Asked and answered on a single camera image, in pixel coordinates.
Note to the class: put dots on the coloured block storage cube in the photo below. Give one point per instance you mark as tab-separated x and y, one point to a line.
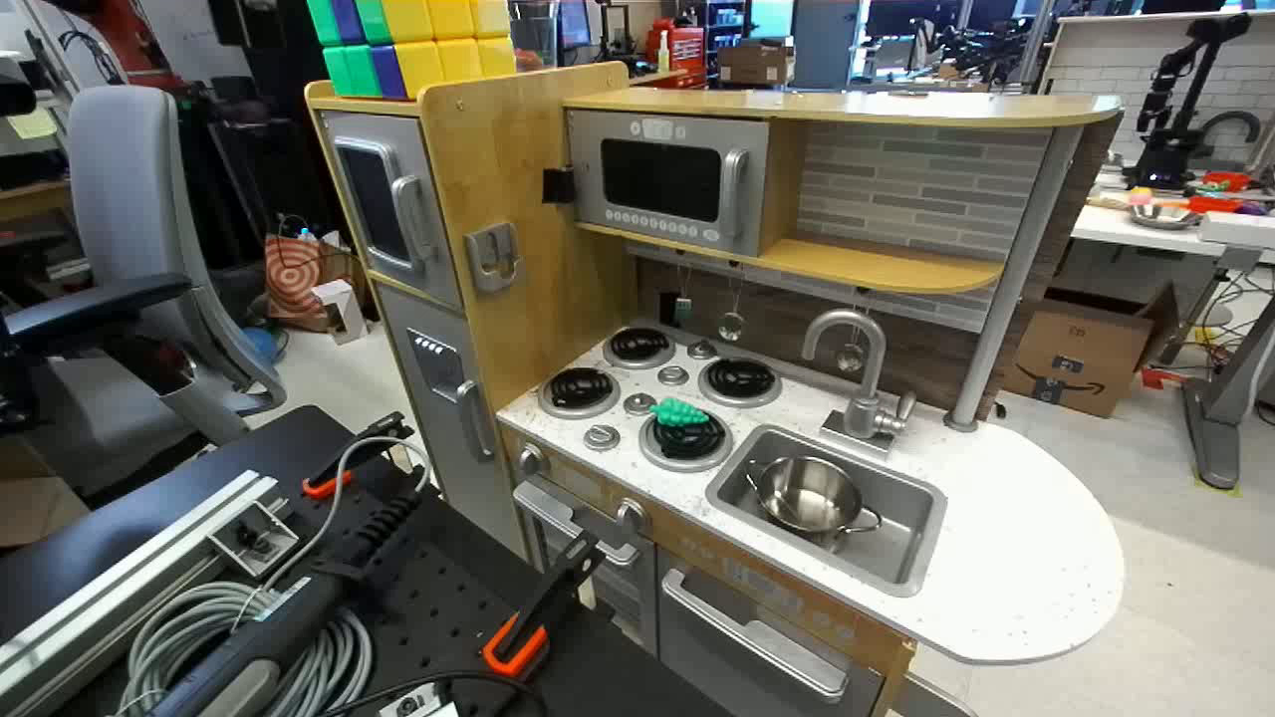
425	40

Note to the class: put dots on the orange black bar clamp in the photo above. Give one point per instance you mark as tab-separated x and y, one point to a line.
350	462
531	632

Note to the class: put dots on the grey toy water dispenser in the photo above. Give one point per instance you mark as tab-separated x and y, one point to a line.
492	258

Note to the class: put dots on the white work table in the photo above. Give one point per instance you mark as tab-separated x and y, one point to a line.
1198	238

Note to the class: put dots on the aluminium profile rail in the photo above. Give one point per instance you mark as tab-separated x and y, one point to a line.
120	570

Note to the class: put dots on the grey toy cabinet door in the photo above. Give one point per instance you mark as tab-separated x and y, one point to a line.
741	651

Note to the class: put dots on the grey toy sink basin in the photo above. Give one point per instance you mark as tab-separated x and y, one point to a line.
903	531

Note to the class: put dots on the silver oven knob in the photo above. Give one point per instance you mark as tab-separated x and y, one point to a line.
630	515
531	460

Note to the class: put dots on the grey toy fridge door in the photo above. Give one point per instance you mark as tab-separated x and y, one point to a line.
445	424

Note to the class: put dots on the silver toy faucet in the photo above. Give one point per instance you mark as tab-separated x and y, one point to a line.
865	371

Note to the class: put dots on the small black wall box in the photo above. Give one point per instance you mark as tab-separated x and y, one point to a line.
558	185

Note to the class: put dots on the wooden toy kitchen unit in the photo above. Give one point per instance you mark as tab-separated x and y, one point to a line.
1022	570

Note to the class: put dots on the small steel pot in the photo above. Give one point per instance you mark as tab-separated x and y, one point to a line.
816	500

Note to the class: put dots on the patterned orange bag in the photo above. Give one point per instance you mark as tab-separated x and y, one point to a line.
288	280

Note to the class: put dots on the black background robot arm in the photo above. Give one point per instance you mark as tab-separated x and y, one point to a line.
1170	107

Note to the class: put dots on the grey toy oven door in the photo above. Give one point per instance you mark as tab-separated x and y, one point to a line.
585	531

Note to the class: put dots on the green plastic grapes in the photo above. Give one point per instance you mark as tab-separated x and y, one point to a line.
683	421

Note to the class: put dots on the black round toy burner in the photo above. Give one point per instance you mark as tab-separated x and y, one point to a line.
640	343
739	379
658	454
581	392

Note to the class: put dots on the silver stove knob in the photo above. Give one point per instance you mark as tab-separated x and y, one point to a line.
605	436
674	377
640	404

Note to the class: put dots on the brown cardboard box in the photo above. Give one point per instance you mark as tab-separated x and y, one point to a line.
1077	354

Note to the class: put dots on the black perforated mounting table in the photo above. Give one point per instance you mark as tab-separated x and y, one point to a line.
440	599

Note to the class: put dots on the grey toy freezer door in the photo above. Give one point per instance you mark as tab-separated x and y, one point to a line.
380	199

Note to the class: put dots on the silver toy microwave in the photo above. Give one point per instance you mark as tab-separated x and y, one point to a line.
662	181

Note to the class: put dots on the grey office chair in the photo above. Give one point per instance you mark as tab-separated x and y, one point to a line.
133	226

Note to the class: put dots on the metal bowl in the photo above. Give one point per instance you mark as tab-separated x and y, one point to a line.
1161	211

